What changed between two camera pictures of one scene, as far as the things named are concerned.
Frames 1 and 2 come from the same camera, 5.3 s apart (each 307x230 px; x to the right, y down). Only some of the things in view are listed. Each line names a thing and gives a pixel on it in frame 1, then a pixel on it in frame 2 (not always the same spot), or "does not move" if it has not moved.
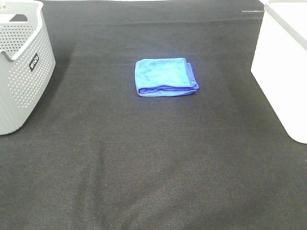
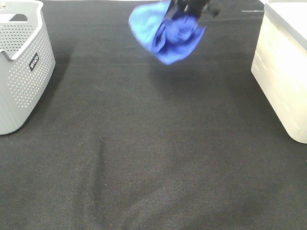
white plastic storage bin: [279, 63] does not move
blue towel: [164, 77] to [169, 40]
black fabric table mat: [153, 121] does not move
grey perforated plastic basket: [27, 62] does not move
